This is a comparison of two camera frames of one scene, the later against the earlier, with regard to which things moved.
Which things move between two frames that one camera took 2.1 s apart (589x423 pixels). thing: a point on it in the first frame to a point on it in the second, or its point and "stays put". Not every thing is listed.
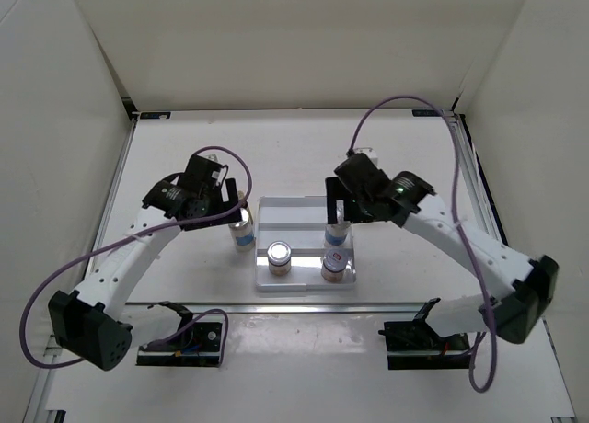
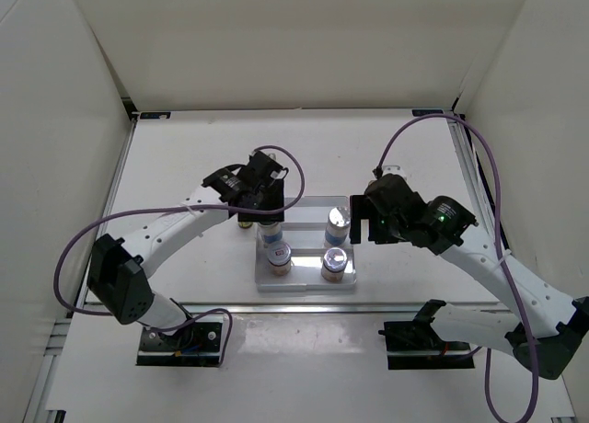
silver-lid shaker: (336, 234) stays put
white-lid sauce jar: (333, 266) stays put
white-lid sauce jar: (279, 258) stays put
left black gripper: (231, 191) to (275, 193)
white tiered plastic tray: (299, 221) stays put
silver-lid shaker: (243, 233) to (271, 234)
